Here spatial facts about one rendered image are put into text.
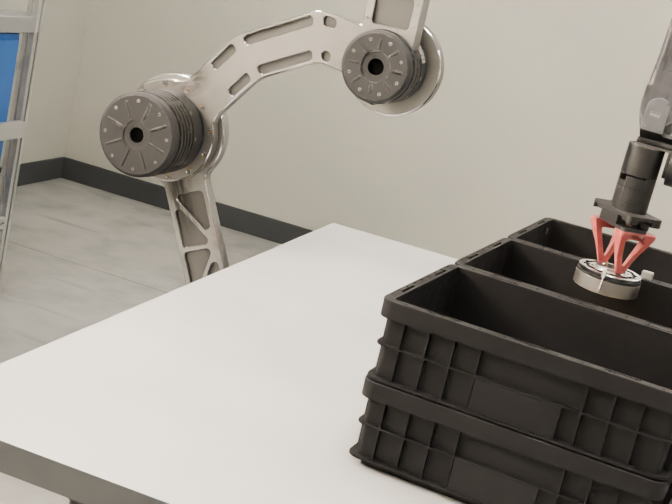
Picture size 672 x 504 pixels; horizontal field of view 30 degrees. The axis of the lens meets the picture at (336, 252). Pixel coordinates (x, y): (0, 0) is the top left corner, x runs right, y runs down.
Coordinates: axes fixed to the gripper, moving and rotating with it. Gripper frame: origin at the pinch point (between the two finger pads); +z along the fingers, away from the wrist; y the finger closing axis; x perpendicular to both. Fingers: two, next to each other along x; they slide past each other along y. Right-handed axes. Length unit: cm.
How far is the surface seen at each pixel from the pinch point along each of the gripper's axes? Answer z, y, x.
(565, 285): 7.3, 9.5, 0.5
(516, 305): 5.3, -11.0, 22.4
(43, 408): 26, -11, 87
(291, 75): 27, 354, -75
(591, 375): 3, -43, 31
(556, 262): 4.0, 11.3, 2.3
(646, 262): 5.3, 24.9, -26.5
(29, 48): 17, 227, 58
